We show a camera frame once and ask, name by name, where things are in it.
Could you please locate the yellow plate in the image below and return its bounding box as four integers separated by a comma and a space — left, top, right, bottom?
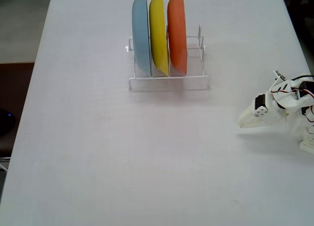
149, 0, 170, 77

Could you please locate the blue-green plate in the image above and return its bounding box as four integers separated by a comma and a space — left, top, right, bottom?
131, 0, 152, 77

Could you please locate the orange plate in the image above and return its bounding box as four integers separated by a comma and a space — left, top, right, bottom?
167, 0, 188, 76

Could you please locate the white wire dish rack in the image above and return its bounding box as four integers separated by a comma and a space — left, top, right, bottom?
125, 23, 211, 91

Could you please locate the black round device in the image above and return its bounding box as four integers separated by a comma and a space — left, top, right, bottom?
0, 108, 17, 138

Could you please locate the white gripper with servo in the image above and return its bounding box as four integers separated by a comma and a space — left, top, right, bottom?
237, 90, 288, 128

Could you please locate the red black servo cable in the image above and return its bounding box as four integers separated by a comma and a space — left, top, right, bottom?
269, 75, 314, 99

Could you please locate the metal frame bar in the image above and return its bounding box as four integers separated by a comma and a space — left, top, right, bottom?
0, 156, 12, 172

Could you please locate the small wrist camera board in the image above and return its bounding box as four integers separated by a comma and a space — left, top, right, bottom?
273, 69, 286, 83

